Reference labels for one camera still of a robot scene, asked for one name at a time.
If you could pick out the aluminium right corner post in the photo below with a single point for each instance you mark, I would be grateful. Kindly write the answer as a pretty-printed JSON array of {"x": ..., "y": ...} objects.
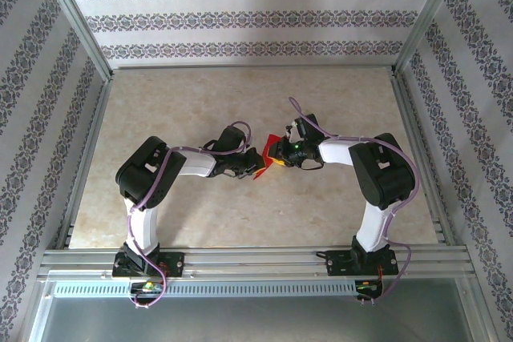
[{"x": 426, "y": 17}]

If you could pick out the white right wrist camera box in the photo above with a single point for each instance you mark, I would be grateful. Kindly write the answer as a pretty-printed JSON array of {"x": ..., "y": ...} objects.
[{"x": 292, "y": 130}]

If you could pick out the aluminium left corner post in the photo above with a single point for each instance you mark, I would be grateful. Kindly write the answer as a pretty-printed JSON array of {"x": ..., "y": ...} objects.
[{"x": 80, "y": 25}]

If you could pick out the grey metal sheet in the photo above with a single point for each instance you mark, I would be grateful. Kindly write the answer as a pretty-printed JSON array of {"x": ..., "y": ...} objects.
[{"x": 256, "y": 322}]

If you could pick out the red paper sheet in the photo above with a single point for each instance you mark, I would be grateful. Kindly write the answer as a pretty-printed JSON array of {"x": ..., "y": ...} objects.
[{"x": 266, "y": 149}]

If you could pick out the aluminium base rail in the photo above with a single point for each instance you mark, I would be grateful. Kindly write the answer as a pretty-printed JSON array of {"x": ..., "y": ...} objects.
[{"x": 256, "y": 262}]

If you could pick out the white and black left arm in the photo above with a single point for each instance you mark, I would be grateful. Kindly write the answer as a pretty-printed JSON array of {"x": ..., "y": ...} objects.
[{"x": 148, "y": 174}]

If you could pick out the aluminium left side rail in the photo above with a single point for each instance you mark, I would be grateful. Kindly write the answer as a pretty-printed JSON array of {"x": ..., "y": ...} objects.
[{"x": 87, "y": 158}]

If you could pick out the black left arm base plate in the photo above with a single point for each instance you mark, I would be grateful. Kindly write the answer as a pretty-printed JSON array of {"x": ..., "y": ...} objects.
[{"x": 176, "y": 264}]

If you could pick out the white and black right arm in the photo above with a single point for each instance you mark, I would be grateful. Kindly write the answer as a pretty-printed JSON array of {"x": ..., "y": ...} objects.
[{"x": 384, "y": 174}]

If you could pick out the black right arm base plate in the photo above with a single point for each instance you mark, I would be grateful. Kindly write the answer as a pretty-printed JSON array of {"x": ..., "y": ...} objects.
[{"x": 338, "y": 264}]

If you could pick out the aluminium right side rail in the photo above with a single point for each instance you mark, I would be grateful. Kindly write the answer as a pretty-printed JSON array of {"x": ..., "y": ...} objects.
[{"x": 421, "y": 150}]

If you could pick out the aluminium corner post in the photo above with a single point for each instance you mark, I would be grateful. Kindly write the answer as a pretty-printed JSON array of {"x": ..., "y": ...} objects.
[
  {"x": 426, "y": 17},
  {"x": 80, "y": 25}
]

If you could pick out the aluminium back rail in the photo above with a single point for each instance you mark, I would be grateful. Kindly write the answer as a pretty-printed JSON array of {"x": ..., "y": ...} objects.
[{"x": 252, "y": 66}]

